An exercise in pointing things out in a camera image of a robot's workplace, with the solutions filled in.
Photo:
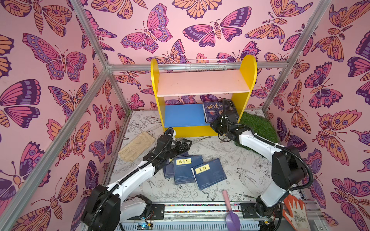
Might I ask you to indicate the orange and white work glove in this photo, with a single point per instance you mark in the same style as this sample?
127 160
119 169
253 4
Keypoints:
296 215

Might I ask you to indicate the navy book bottom left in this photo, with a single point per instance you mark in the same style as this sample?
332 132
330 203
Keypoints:
168 171

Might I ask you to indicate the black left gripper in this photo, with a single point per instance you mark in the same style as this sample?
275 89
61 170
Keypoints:
182 145

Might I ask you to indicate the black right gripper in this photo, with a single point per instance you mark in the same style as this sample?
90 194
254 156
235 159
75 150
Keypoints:
219 124

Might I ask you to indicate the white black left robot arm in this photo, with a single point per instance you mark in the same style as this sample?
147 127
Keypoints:
108 206

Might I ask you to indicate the yellow shelf with coloured boards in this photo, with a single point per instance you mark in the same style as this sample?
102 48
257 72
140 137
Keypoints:
188 120

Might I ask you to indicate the small green circuit board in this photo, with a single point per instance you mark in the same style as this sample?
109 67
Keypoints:
144 226

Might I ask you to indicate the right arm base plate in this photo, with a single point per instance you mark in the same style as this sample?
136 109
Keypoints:
248 209

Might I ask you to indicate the navy book with yellow label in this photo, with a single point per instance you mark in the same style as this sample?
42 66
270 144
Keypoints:
209 174

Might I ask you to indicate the green artificial grass mat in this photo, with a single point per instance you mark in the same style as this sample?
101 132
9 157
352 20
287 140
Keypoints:
261 126

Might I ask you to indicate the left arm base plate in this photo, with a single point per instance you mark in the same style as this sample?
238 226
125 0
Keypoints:
155 212

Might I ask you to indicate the navy book yellow label middle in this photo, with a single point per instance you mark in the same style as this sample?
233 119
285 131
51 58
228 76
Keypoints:
189 177

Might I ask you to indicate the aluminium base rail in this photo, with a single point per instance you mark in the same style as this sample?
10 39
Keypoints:
205 216

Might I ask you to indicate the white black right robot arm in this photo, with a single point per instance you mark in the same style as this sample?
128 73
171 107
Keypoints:
289 171

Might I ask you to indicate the purple trowel with pink handle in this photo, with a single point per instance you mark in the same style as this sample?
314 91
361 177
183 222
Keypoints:
232 219

